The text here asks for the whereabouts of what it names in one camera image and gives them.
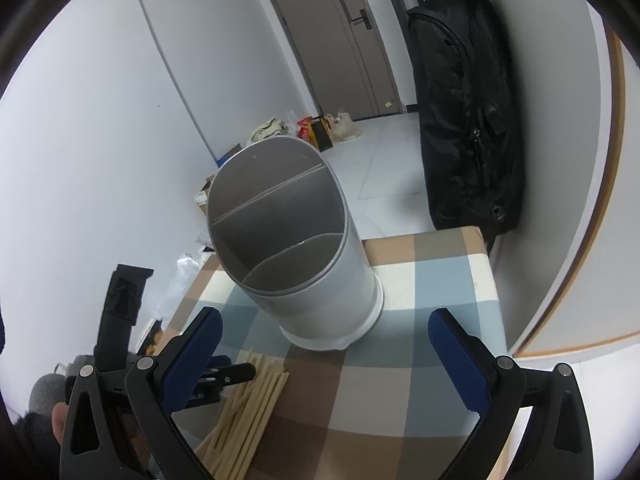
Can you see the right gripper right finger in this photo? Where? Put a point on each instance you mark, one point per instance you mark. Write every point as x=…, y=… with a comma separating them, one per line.
x=556, y=442

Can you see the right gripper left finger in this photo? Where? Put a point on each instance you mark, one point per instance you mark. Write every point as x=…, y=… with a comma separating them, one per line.
x=95, y=441

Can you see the wooden chopstick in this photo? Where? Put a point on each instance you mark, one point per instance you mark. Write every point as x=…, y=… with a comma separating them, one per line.
x=236, y=401
x=260, y=409
x=247, y=414

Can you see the person's left hand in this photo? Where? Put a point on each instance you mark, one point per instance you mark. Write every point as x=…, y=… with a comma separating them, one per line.
x=58, y=420

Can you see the clear plastic bags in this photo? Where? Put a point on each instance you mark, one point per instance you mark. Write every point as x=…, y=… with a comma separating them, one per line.
x=186, y=271

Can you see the checkered tablecloth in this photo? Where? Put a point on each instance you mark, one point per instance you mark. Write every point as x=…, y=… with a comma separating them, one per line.
x=384, y=408

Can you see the grey cylindrical utensil holder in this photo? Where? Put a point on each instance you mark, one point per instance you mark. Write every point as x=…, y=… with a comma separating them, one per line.
x=281, y=228

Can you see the brown cardboard box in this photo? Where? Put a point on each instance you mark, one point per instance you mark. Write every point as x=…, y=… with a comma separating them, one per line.
x=201, y=197

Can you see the blue cardboard box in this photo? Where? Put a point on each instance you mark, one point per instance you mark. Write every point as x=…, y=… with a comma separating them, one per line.
x=226, y=156

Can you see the cream tote bag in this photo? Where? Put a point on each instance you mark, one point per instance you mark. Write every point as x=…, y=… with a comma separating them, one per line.
x=270, y=128

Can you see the red and black snack bag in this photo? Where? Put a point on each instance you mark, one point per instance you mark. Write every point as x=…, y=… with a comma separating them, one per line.
x=315, y=131

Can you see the beige plastic bag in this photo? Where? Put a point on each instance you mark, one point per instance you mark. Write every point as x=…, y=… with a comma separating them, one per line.
x=341, y=127

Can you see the large black bag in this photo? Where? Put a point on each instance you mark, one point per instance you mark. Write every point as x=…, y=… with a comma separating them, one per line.
x=471, y=137

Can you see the grey entrance door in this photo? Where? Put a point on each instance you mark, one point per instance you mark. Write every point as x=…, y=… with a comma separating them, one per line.
x=341, y=55

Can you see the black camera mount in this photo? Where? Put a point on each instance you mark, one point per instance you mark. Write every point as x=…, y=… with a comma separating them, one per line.
x=121, y=307

